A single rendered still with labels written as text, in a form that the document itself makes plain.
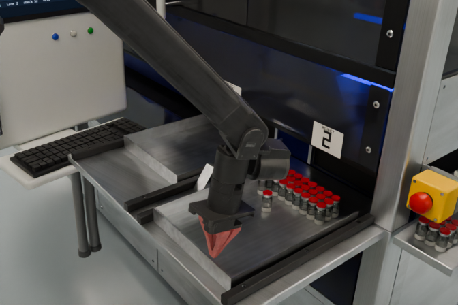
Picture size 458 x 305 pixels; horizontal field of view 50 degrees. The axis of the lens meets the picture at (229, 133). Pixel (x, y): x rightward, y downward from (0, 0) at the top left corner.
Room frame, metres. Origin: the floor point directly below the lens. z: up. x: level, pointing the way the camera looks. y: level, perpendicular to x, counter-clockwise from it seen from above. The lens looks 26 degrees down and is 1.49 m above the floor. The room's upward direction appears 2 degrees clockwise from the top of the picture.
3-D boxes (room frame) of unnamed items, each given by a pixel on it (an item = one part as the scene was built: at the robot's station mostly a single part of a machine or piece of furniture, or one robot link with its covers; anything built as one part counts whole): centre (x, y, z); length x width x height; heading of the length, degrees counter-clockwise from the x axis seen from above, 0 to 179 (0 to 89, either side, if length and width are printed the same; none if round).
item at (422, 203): (0.77, -0.36, 0.99); 0.04 x 0.04 x 0.04; 40
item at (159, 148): (1.18, 0.07, 0.90); 0.34 x 0.26 x 0.04; 130
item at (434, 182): (0.80, -0.40, 0.99); 0.08 x 0.07 x 0.07; 130
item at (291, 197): (0.91, -0.15, 0.90); 0.18 x 0.02 x 0.05; 39
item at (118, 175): (1.00, 0.01, 0.87); 0.70 x 0.48 x 0.02; 40
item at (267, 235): (0.85, -0.06, 0.90); 0.34 x 0.26 x 0.04; 129
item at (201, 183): (0.94, 0.09, 0.91); 0.14 x 0.03 x 0.06; 129
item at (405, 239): (0.82, -0.44, 0.87); 0.14 x 0.13 x 0.02; 130
